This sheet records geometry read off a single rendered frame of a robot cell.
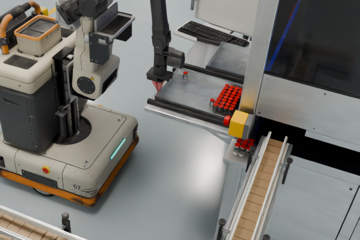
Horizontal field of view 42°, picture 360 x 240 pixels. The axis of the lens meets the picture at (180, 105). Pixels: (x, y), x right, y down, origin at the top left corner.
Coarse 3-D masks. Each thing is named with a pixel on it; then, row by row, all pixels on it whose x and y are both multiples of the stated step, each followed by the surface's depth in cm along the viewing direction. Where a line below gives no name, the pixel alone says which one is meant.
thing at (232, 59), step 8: (224, 48) 242; (232, 48) 240; (240, 48) 239; (248, 48) 237; (216, 56) 235; (224, 56) 235; (232, 56) 236; (240, 56) 236; (248, 56) 237; (208, 64) 224; (216, 64) 229; (224, 64) 229; (232, 64) 230; (240, 64) 230; (224, 72) 219; (232, 72) 218; (240, 72) 224
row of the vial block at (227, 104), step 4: (236, 88) 205; (232, 92) 202; (236, 92) 203; (232, 96) 200; (228, 100) 197; (232, 100) 198; (228, 104) 195; (224, 108) 193; (228, 108) 195; (224, 112) 194; (224, 116) 195
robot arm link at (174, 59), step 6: (156, 42) 186; (156, 48) 187; (168, 48) 191; (174, 48) 191; (174, 54) 188; (180, 54) 188; (168, 60) 190; (174, 60) 189; (180, 60) 188; (174, 66) 191; (180, 66) 189
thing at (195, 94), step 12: (180, 72) 219; (192, 72) 216; (168, 84) 210; (180, 84) 212; (192, 84) 213; (204, 84) 214; (216, 84) 214; (156, 96) 198; (168, 96) 204; (180, 96) 205; (192, 96) 205; (204, 96) 206; (216, 96) 207; (192, 108) 194; (204, 108) 199
